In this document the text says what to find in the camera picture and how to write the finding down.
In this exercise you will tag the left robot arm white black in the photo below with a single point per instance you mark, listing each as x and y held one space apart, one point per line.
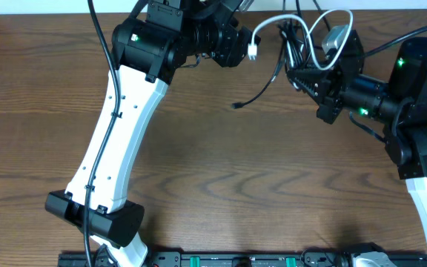
143 55

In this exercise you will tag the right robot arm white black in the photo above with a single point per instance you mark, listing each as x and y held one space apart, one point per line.
400 104

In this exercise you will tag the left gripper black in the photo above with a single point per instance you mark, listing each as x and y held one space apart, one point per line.
230 48

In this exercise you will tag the black mounting rail base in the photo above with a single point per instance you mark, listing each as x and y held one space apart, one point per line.
368 254

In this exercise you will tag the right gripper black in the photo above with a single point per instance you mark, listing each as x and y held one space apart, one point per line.
323 87

